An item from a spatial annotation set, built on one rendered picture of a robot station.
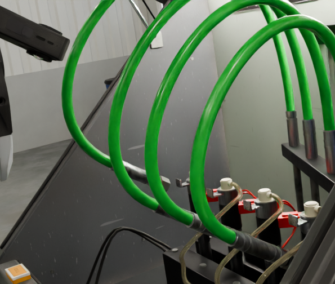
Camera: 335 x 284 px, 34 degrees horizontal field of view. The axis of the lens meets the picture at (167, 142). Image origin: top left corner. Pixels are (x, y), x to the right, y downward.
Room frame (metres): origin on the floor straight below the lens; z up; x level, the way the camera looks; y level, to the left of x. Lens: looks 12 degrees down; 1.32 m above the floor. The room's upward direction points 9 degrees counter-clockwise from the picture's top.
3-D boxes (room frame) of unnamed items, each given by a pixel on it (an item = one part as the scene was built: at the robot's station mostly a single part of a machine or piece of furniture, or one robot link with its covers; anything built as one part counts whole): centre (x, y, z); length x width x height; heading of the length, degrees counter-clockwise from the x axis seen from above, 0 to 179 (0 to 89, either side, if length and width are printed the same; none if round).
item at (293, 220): (0.57, -0.14, 1.10); 0.03 x 0.02 x 0.01; 119
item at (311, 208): (0.57, -0.15, 1.10); 0.02 x 0.02 x 0.03
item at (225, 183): (0.71, -0.07, 1.10); 0.02 x 0.02 x 0.03
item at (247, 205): (0.64, -0.10, 1.10); 0.03 x 0.02 x 0.01; 119
